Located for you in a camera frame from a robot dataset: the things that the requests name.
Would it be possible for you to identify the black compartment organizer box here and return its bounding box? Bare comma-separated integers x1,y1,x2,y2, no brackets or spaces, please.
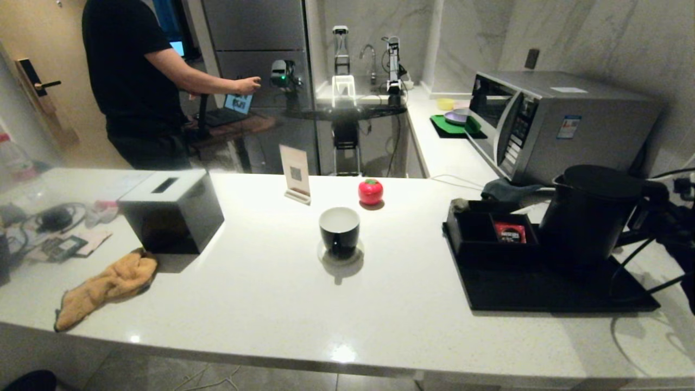
445,198,541,257

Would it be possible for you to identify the glowing white frame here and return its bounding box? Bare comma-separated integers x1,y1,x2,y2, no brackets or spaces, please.
331,74,358,109

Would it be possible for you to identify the pink paper envelope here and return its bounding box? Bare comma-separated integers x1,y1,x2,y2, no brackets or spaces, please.
26,228,113,262

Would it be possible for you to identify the black electronic door lock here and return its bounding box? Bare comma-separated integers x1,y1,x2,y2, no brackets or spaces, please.
15,57,61,116

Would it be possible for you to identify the black robot torso column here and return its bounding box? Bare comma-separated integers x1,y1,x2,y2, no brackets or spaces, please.
331,119,362,177

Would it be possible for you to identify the black serving tray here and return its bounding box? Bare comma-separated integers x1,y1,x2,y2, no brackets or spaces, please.
442,217,662,313

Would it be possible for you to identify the open laptop blue screen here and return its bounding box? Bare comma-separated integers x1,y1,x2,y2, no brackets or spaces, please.
204,92,255,129

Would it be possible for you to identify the QR code sign card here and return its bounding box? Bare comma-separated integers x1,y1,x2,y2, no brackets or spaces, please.
279,144,312,206

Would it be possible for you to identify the chrome kitchen faucet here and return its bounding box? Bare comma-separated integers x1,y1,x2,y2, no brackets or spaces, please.
359,44,379,86

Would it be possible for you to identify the purple bowl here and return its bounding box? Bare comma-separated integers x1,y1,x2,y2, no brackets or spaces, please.
443,109,474,127

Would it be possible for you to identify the black round platform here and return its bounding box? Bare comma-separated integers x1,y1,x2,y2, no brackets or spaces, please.
281,103,408,122

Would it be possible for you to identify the black rounded object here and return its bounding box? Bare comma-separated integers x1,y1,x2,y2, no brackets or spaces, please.
0,370,58,391

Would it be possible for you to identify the black mouse cable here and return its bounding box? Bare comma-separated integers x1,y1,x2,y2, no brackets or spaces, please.
17,201,91,235

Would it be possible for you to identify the teal card packet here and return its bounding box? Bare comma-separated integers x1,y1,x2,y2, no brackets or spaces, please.
42,236,88,263

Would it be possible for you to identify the silver microwave oven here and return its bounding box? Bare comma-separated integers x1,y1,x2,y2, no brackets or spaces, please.
467,70,663,187

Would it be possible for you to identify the black power cable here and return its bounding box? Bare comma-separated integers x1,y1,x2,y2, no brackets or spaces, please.
649,166,695,181

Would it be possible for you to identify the brown wooden desk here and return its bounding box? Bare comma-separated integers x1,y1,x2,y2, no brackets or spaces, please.
184,113,279,152

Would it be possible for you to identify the dark grey cloth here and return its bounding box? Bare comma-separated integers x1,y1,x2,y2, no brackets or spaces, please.
480,178,545,203

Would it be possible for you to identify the orange terry cloth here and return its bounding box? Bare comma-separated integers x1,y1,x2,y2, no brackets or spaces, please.
53,248,159,333

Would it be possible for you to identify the printed white paper sheet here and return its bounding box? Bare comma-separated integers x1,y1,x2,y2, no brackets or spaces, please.
92,171,157,203

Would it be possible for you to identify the black electric kettle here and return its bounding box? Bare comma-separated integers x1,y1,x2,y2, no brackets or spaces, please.
538,164,671,268

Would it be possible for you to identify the person in black shirt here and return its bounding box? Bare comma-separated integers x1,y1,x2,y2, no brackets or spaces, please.
81,0,242,171

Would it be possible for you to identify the red tomato shaped timer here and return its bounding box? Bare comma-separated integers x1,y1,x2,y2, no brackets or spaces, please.
357,178,384,207

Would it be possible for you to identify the black glossy tissue box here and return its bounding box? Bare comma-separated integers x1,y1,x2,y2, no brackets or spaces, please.
118,169,225,255

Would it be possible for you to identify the red coffee sachet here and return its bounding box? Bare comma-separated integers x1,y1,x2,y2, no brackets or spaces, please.
492,221,528,244

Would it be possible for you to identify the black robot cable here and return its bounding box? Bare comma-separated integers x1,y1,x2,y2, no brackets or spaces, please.
607,234,687,303

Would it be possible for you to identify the black mug white inside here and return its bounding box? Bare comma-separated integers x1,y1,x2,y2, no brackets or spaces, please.
318,206,361,259

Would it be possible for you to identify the clear plastic bottle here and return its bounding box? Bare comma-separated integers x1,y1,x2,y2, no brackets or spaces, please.
0,133,36,183

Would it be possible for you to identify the stainless steel refrigerator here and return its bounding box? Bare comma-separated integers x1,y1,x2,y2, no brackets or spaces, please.
187,0,320,175

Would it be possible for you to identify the green mat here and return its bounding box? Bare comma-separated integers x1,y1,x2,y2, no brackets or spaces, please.
431,113,483,136

